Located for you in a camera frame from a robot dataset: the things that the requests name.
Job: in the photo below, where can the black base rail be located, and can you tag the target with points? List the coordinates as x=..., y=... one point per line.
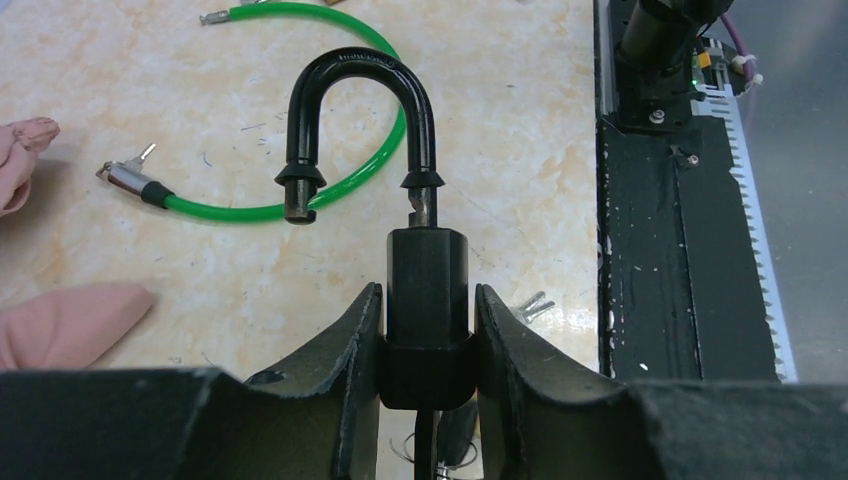
x=687, y=289

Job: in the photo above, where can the black padlock with keys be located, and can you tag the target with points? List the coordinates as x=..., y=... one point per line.
x=425, y=358

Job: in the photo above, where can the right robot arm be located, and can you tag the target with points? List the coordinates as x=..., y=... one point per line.
x=654, y=50

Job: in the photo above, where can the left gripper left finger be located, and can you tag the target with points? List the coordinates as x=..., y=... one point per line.
x=312, y=415

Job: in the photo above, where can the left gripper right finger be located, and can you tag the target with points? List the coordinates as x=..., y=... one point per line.
x=545, y=416

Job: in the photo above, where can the green cable lock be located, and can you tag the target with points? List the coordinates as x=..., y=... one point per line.
x=128, y=176

